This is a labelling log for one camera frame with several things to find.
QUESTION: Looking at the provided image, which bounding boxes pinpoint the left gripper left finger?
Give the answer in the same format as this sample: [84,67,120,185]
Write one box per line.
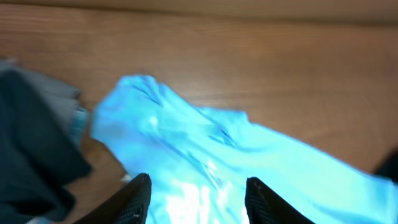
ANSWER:
[73,173,152,224]

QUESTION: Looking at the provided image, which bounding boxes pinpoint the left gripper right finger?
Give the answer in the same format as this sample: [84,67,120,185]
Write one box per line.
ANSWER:
[245,177,314,224]

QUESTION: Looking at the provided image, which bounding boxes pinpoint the light blue printed t-shirt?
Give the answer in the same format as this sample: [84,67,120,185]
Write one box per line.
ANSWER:
[91,75,397,223]

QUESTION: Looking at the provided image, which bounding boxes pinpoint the folded teal blue shirt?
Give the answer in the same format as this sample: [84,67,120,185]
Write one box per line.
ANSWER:
[69,107,89,146]

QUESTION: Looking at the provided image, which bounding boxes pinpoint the folded black nike shirt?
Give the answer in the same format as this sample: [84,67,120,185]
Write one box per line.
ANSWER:
[1,71,91,223]

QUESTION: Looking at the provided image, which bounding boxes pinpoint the folded grey shirt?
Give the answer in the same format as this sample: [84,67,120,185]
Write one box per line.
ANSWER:
[1,60,80,136]

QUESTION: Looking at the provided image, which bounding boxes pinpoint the black shirt on right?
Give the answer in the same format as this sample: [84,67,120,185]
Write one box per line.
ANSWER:
[375,150,398,183]

